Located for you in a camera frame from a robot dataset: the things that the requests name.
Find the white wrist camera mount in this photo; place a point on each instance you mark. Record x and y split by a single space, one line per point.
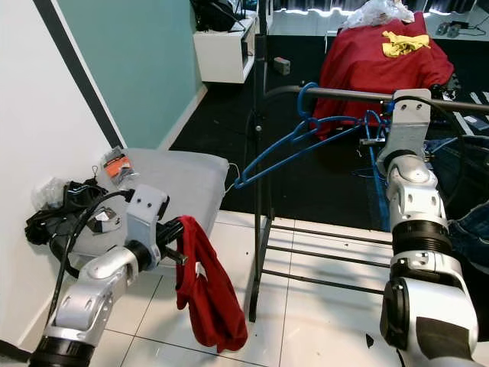
409 115
147 206

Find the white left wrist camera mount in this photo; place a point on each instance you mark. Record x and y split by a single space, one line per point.
147 206

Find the white cabinet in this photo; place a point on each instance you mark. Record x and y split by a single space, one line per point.
218 57

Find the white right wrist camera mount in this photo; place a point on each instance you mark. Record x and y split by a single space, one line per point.
409 115

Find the small black scrap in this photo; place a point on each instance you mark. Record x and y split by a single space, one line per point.
370 341

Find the black metal clothes rack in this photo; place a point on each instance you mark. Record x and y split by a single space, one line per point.
257 252

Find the grey power strip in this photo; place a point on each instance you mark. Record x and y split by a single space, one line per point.
451 29

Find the orange packet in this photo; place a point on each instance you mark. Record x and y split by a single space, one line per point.
121 167

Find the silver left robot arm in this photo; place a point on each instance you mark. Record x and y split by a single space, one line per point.
99 283

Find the clear plastic bag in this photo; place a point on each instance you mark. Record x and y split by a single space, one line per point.
50 191

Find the grey padded bench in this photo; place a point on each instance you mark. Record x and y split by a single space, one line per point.
183 172

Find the yellow cloth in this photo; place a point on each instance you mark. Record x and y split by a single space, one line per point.
405 44

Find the small grey box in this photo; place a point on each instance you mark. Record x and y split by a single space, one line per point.
282 66

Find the white plastic bag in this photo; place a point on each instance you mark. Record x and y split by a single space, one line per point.
378 14

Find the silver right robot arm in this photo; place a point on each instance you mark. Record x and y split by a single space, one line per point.
416 199

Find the red shirt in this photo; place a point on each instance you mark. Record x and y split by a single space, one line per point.
210 298

